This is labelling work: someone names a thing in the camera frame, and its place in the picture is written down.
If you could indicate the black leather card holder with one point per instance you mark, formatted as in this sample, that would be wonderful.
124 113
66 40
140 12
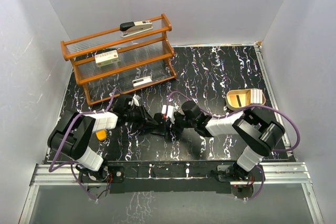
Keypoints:
163 125

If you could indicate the black and beige stapler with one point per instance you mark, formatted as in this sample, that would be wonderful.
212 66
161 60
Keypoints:
133 28

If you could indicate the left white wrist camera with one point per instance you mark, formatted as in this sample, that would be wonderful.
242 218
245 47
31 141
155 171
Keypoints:
136 100

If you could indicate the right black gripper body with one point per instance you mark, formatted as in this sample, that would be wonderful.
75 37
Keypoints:
181 119

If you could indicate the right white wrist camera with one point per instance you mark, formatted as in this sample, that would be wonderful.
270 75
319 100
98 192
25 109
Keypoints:
168 112

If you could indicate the orange wooden three-tier shelf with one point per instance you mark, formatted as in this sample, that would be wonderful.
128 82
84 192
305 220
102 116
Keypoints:
133 56

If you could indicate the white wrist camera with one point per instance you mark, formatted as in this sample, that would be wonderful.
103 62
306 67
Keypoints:
136 100
168 112

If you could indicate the yellow round tape measure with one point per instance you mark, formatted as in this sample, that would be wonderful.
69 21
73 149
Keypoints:
101 135

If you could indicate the small white stapler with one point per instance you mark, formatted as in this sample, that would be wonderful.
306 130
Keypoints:
140 82

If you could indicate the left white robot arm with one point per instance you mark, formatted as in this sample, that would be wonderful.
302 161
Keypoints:
72 134

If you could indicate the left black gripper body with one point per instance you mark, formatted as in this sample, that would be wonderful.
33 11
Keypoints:
136 115

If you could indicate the white staples box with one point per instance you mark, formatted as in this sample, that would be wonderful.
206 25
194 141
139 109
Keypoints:
106 58

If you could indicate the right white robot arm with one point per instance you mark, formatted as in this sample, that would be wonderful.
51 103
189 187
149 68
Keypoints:
260 136

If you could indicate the wooden oval card tray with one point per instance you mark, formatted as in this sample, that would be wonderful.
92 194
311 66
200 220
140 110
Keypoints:
236 99

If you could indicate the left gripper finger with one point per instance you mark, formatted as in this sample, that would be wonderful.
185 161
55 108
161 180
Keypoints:
146 119
147 127

